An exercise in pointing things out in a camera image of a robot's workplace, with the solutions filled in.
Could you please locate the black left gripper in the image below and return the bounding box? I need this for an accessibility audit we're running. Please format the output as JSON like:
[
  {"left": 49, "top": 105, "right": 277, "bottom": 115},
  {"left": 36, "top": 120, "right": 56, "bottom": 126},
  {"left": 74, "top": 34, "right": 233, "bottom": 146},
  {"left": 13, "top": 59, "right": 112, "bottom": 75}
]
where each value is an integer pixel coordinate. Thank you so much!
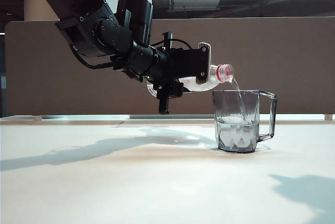
[{"left": 146, "top": 42, "right": 213, "bottom": 115}]

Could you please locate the grey transparent plastic cup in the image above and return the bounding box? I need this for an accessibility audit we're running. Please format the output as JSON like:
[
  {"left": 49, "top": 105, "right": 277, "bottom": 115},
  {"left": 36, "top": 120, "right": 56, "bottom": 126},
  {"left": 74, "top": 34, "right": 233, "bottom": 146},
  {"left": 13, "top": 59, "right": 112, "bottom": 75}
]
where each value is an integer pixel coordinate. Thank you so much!
[{"left": 212, "top": 89, "right": 278, "bottom": 154}]

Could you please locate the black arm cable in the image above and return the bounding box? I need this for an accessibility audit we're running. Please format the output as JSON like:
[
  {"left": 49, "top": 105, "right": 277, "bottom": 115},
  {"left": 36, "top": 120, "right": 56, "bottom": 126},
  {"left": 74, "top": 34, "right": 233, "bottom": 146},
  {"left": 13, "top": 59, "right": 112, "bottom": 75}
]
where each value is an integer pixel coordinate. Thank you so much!
[{"left": 70, "top": 45, "right": 116, "bottom": 70}]

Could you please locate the clear red-label water bottle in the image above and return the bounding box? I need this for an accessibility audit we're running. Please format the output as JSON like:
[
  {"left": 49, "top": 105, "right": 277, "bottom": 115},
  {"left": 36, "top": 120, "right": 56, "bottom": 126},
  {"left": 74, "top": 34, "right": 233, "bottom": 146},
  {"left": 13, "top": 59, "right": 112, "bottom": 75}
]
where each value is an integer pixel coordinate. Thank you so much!
[{"left": 146, "top": 63, "right": 236, "bottom": 98}]

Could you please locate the brown desk partition panel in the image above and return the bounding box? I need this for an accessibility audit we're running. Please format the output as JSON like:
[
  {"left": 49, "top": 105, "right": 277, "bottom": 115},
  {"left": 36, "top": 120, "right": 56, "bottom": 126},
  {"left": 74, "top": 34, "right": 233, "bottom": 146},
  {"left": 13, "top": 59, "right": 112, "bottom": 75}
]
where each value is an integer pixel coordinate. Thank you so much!
[{"left": 5, "top": 18, "right": 335, "bottom": 116}]

